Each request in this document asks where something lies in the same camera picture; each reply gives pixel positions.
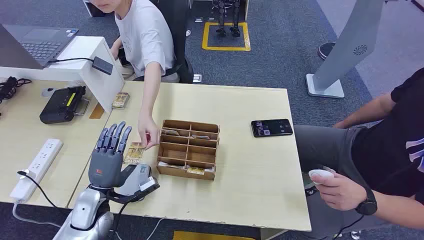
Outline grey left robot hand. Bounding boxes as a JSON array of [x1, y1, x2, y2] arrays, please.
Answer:
[[87, 121, 138, 191]]

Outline person's left hand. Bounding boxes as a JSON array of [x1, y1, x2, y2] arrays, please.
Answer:
[[137, 112, 162, 151], [310, 170, 369, 212]]

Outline gold patterned ID card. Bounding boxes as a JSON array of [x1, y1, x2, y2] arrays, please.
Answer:
[[123, 142, 147, 166]]

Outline white handheld remote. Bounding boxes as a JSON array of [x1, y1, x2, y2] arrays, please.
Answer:
[[308, 169, 336, 182]]

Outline wooden card organizer box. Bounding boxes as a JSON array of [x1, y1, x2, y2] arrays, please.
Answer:
[[156, 119, 221, 182]]

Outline white card stack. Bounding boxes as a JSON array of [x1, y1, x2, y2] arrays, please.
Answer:
[[158, 161, 187, 170]]

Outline person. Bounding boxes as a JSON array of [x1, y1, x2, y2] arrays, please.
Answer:
[[88, 0, 181, 151], [294, 67, 424, 240]]

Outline black wristwatch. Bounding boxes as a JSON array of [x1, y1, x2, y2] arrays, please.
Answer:
[[355, 186, 379, 217]]

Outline greenish shoe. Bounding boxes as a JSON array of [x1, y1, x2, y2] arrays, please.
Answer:
[[302, 172, 316, 190]]

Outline stack of gold cards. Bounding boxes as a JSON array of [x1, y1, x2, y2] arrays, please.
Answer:
[[111, 92, 131, 110]]

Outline brown tape patch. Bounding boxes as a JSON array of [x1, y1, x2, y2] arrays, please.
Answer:
[[88, 102, 106, 120]]

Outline white power strip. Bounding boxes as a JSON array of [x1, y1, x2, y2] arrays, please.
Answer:
[[9, 138, 64, 204]]

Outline black terminal with yellow label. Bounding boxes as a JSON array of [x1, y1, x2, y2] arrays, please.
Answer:
[[39, 85, 91, 125]]

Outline smartphone with lit screen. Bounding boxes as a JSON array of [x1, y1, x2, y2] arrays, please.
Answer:
[[250, 118, 294, 138]]

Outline black office chair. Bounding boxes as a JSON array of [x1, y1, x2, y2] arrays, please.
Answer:
[[134, 0, 195, 84]]

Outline white desk shelf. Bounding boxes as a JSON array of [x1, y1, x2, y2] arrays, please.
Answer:
[[0, 35, 126, 114]]

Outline yellow floor tape square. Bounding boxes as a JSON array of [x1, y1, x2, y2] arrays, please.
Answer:
[[202, 21, 252, 52]]

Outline grey laptop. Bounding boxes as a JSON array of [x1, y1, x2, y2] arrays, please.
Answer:
[[0, 23, 80, 70]]

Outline black round object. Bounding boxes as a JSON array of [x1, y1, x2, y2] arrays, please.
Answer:
[[317, 42, 336, 61]]

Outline black humanoid robot legs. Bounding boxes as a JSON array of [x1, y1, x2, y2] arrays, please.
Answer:
[[211, 0, 242, 38]]

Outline grey kiosk stand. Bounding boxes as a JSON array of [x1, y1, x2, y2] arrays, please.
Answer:
[[305, 0, 387, 100]]

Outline thin black cable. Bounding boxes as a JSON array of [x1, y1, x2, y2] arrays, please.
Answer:
[[331, 214, 366, 240]]

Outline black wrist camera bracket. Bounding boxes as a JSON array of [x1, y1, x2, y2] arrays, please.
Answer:
[[106, 188, 147, 205]]

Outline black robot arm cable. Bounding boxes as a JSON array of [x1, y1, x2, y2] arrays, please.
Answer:
[[110, 200, 131, 240]]

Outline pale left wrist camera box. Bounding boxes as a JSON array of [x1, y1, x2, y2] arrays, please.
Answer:
[[139, 176, 161, 200]]

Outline white hanging cable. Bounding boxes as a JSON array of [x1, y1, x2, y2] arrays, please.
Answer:
[[145, 217, 166, 240]]

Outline black plug with cable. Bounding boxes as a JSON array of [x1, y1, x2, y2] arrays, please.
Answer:
[[16, 170, 61, 210]]

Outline white power strip cable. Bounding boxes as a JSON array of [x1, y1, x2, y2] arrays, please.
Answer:
[[11, 202, 64, 229]]

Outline black hub cable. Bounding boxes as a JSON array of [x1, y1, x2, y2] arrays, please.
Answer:
[[47, 57, 95, 64]]

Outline black cable bundle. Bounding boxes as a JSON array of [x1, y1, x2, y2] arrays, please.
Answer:
[[0, 76, 33, 104]]

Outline dark cabinet with white frame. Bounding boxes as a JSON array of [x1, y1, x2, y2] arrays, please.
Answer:
[[82, 0, 108, 18]]

